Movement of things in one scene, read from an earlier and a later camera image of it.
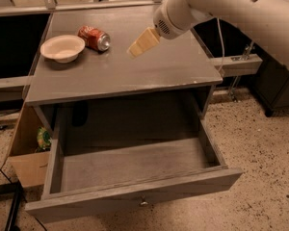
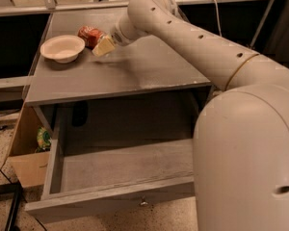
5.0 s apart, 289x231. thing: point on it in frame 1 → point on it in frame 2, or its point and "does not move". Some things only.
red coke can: [94, 38] does not move
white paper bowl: [63, 48] does not move
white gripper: [168, 23] → [118, 38]
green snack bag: [43, 140] does not move
